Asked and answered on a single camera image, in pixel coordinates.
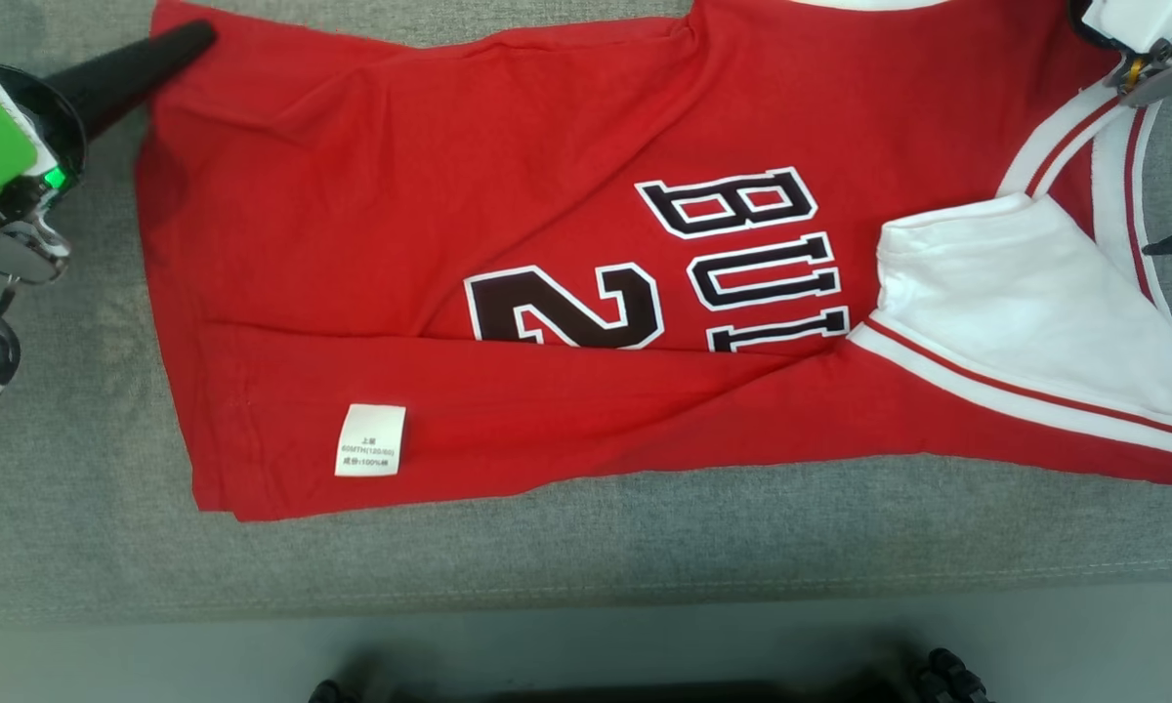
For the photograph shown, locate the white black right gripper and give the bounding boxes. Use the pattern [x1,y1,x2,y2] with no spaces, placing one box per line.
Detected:
[1069,0,1172,60]

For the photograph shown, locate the red white basketball jersey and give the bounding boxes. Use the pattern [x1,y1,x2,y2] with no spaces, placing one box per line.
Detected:
[135,0,1172,523]

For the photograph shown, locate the grey fabric sofa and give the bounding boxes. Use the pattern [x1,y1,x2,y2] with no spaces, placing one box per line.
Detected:
[0,0,1172,626]

